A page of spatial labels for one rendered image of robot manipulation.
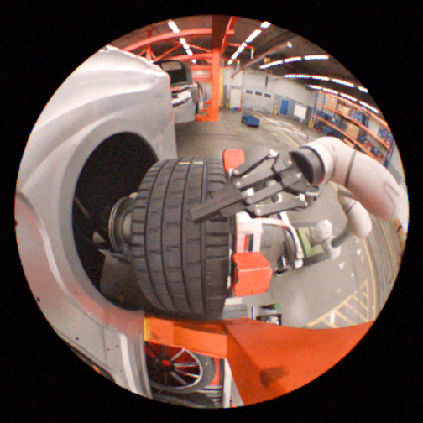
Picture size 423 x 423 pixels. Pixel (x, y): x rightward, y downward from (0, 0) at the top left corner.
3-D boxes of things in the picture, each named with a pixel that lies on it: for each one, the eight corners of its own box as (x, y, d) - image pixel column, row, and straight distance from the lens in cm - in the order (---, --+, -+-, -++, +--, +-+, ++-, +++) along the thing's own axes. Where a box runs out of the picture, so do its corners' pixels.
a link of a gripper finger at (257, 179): (295, 165, 24) (289, 159, 24) (237, 187, 17) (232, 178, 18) (284, 176, 26) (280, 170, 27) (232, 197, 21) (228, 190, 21)
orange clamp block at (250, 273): (230, 252, 34) (237, 270, 26) (260, 250, 36) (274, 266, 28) (229, 275, 37) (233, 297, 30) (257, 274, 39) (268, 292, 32)
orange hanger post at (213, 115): (195, 120, 421) (192, 49, 442) (218, 120, 419) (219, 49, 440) (194, 122, 405) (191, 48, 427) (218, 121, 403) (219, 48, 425)
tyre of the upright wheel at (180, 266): (180, 166, 91) (114, 143, 31) (216, 165, 89) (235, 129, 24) (185, 258, 107) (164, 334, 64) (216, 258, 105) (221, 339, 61)
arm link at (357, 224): (329, 237, 155) (338, 254, 155) (318, 245, 149) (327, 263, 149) (361, 193, 92) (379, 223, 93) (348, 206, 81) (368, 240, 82)
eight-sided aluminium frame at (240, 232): (219, 221, 98) (224, 148, 62) (228, 221, 99) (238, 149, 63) (221, 300, 80) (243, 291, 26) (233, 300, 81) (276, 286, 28)
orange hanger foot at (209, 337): (138, 309, 98) (104, 305, 70) (221, 319, 86) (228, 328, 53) (138, 331, 101) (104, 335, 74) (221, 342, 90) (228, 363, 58)
